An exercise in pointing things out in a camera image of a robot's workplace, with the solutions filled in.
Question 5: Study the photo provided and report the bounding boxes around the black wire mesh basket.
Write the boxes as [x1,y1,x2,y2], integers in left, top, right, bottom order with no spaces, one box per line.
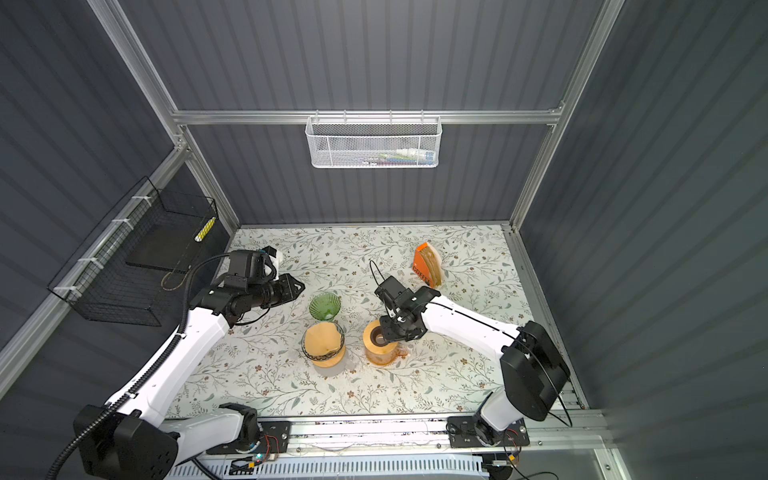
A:
[48,177,218,327]

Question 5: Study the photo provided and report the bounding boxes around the yellow marker pen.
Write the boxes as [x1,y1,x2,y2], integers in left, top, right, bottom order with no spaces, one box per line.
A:
[194,216,217,243]

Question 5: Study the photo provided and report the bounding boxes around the items in white basket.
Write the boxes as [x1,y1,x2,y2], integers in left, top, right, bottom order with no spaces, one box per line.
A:
[358,148,438,167]

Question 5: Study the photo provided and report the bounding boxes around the white wire mesh basket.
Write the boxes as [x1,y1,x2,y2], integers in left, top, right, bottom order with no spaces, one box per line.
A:
[305,115,443,169]

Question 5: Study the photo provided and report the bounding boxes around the green glass dripper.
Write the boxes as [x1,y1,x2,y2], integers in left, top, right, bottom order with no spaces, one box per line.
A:
[309,292,341,322]

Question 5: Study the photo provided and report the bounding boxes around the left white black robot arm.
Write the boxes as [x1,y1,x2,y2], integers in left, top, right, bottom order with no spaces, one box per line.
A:
[61,274,305,479]

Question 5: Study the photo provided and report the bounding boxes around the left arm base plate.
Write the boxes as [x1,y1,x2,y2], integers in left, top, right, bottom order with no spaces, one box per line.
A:
[206,421,291,455]

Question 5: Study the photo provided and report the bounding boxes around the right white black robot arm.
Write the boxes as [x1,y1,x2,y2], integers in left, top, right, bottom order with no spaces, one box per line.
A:
[375,276,571,434]

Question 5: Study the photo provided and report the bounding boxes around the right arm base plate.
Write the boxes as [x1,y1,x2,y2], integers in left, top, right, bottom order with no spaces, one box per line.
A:
[446,415,530,448]

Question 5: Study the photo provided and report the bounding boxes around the black flat pad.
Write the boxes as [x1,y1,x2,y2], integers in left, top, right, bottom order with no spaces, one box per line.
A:
[125,225,202,273]

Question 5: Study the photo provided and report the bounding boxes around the black corrugated cable conduit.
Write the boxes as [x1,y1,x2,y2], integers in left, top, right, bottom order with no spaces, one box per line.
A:
[44,253,241,480]

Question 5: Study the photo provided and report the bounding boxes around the grey clear glass dripper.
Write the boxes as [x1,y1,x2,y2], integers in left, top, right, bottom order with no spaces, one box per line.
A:
[299,320,347,364]

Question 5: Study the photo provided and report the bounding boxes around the orange coffee filter pack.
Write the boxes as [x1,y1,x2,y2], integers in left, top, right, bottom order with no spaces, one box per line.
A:
[412,242,444,289]

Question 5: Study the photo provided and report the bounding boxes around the white perforated vent strip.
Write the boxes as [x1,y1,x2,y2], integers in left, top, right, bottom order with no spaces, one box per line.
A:
[201,454,490,479]

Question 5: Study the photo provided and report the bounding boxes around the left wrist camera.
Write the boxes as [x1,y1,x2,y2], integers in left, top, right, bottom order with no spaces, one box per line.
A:
[227,246,281,288]

